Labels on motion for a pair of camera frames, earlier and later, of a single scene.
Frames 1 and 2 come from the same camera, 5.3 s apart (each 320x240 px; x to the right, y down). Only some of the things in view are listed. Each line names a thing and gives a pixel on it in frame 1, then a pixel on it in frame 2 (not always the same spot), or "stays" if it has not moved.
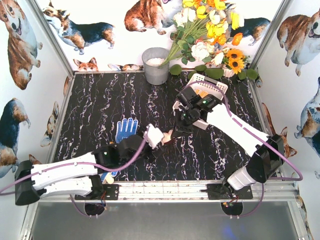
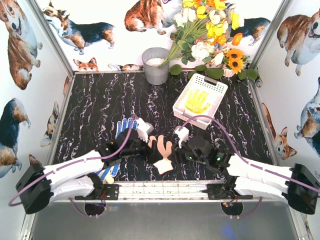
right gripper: (178, 129) -> (179, 152)
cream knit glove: (166, 137) -> (164, 165)
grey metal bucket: (151, 58) stays
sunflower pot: (233, 62) stays
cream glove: (109, 179) stays
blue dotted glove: (129, 128) stays
